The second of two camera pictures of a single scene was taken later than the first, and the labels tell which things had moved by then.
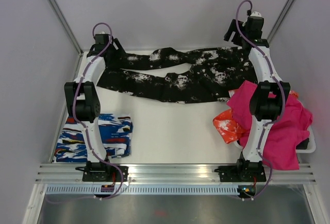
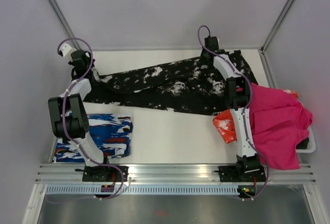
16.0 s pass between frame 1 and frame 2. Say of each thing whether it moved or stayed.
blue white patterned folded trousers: stayed
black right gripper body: moved
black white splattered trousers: moved
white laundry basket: stayed
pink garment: stayed
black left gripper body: moved
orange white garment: stayed
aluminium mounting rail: stayed
